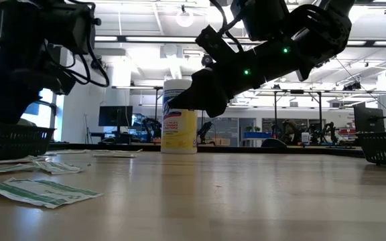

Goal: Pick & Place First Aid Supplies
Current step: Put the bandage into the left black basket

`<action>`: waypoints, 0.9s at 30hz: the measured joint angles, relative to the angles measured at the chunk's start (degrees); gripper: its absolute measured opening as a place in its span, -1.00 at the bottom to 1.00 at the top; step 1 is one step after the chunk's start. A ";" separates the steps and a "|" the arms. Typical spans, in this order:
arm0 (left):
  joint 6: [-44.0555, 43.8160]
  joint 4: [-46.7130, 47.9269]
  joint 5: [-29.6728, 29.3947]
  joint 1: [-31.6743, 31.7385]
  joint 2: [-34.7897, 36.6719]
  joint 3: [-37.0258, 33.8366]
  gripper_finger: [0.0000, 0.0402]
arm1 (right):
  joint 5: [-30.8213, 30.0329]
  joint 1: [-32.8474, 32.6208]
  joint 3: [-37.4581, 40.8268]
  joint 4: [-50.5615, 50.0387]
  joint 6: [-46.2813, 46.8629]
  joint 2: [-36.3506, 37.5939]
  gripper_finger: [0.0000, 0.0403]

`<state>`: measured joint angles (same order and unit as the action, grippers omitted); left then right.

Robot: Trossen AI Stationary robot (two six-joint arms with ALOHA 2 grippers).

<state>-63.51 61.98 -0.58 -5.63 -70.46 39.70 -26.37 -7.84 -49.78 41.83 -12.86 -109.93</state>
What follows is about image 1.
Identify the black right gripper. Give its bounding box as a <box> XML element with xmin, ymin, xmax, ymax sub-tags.
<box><xmin>167</xmin><ymin>34</ymin><xmax>306</xmax><ymax>118</ymax></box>

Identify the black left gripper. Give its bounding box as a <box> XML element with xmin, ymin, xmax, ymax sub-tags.
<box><xmin>0</xmin><ymin>46</ymin><xmax>77</xmax><ymax>125</ymax></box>

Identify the Lysol wipes canister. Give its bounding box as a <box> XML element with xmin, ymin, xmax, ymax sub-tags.
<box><xmin>160</xmin><ymin>79</ymin><xmax>199</xmax><ymax>155</ymax></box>

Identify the black monitor on arm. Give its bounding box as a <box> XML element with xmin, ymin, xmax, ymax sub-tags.
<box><xmin>352</xmin><ymin>105</ymin><xmax>385</xmax><ymax>133</ymax></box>

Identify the black plastic mesh basket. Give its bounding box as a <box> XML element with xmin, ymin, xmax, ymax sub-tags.
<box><xmin>355</xmin><ymin>131</ymin><xmax>386</xmax><ymax>167</ymax></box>
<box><xmin>0</xmin><ymin>121</ymin><xmax>56</xmax><ymax>162</ymax></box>

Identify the blue storage bin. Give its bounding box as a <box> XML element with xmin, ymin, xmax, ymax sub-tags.
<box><xmin>243</xmin><ymin>131</ymin><xmax>273</xmax><ymax>140</ymax></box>

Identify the black computer monitor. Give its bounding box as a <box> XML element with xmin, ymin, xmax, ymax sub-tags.
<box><xmin>97</xmin><ymin>105</ymin><xmax>134</xmax><ymax>135</ymax></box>

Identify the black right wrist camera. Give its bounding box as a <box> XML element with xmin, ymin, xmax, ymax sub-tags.
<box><xmin>195</xmin><ymin>24</ymin><xmax>245</xmax><ymax>64</ymax></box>

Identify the black aluminium table frame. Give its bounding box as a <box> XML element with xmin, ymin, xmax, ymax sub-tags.
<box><xmin>47</xmin><ymin>142</ymin><xmax>365</xmax><ymax>158</ymax></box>

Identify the white hanging ring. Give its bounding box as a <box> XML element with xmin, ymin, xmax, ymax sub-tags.
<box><xmin>175</xmin><ymin>8</ymin><xmax>195</xmax><ymax>28</ymax></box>

